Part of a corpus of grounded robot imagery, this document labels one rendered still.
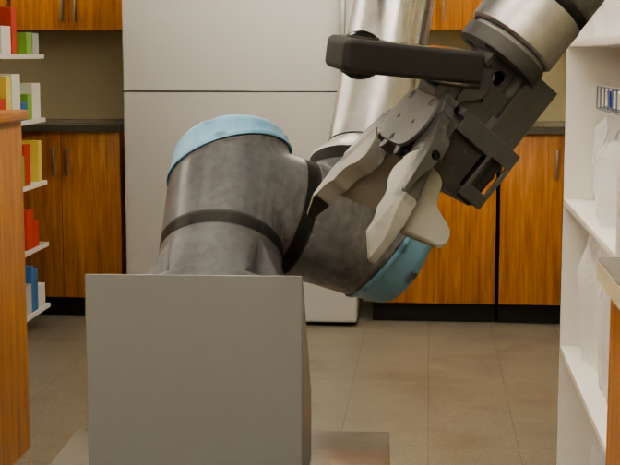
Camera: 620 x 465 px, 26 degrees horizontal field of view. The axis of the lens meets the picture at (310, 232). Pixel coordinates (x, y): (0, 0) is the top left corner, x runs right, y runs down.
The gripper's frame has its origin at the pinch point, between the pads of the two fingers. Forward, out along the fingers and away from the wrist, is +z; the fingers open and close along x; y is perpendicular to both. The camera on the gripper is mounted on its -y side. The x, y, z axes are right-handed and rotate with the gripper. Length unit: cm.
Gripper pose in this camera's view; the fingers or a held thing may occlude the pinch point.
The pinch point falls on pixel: (328, 234)
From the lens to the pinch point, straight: 103.9
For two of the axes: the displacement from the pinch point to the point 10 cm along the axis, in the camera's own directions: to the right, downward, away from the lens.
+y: 7.3, 5.7, 3.7
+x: -2.9, -2.3, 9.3
